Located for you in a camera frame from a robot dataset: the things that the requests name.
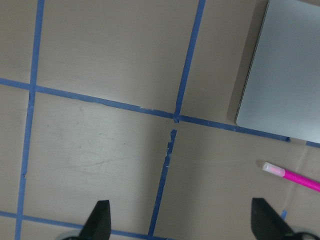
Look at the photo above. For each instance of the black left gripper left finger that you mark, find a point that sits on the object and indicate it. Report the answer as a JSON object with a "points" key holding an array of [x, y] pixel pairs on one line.
{"points": [[98, 224]]}

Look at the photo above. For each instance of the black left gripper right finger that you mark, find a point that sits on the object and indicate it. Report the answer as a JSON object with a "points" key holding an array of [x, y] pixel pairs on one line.
{"points": [[266, 224]]}

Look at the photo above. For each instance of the pink highlighter pen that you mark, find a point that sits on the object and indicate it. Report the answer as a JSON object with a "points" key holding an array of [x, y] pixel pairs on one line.
{"points": [[291, 176]]}

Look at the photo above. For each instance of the silver apple laptop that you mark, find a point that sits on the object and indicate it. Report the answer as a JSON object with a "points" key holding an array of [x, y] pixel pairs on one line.
{"points": [[282, 90]]}

